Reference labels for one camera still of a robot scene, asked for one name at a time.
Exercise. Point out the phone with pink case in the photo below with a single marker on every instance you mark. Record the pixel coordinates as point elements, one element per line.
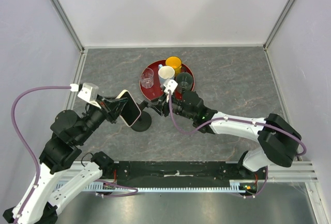
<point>130,112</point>

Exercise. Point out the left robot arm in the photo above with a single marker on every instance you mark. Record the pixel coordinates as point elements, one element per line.
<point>42,203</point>

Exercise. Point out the black phone stand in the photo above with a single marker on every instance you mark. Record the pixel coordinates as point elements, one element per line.
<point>144,121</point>

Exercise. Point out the yellow mug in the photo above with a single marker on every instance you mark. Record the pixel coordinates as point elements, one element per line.
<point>175,63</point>

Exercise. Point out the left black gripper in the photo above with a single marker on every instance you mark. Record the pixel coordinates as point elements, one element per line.
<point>111,109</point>

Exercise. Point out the clear plastic cup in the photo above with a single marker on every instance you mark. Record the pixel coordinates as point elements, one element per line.
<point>147,78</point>

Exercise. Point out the red round tray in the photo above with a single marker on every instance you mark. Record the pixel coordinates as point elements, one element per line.
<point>155,91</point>

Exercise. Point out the light blue mug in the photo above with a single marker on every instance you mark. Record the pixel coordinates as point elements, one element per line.
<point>164,73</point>

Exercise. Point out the dark green glass mug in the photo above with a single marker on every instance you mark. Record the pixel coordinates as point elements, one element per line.
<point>184,82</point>

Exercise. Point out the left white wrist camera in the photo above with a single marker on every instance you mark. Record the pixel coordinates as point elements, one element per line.
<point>88,92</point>

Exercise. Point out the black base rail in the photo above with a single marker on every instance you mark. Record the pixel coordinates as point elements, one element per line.
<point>180,174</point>

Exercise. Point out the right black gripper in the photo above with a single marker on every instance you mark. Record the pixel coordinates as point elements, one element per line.
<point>162,106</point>

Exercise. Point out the slotted cable duct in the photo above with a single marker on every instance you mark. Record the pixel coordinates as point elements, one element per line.
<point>104,186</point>

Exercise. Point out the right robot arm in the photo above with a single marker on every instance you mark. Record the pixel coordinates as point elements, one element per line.
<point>279,143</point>

